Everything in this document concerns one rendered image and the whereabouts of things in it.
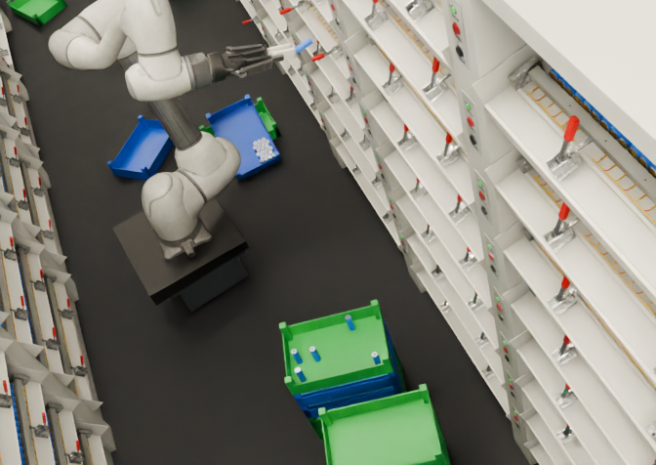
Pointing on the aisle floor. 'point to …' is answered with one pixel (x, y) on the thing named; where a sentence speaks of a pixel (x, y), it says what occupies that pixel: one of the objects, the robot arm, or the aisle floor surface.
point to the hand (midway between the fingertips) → (281, 53)
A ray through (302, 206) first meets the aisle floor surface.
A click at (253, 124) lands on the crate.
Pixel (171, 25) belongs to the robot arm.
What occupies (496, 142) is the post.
